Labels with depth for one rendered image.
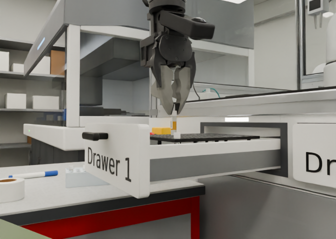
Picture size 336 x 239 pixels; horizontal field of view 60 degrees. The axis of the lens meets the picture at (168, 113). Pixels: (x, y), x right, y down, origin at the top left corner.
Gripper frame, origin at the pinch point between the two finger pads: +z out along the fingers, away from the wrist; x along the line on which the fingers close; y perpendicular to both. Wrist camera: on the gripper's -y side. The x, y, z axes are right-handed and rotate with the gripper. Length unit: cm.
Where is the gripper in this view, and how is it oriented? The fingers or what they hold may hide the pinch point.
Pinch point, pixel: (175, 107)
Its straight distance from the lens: 54.5
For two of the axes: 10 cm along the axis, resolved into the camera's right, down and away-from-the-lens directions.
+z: 0.2, 10.0, -0.2
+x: -8.5, 0.1, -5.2
